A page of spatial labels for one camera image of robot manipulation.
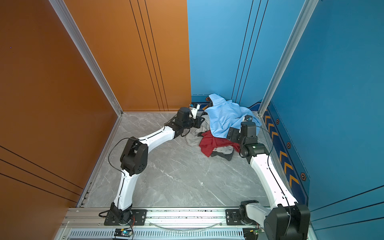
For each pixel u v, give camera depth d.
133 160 0.56
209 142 0.93
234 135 0.72
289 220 0.37
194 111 0.84
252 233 0.71
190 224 0.73
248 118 0.69
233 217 0.72
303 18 0.73
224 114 0.97
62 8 0.70
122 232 0.71
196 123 0.83
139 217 0.74
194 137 1.02
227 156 0.92
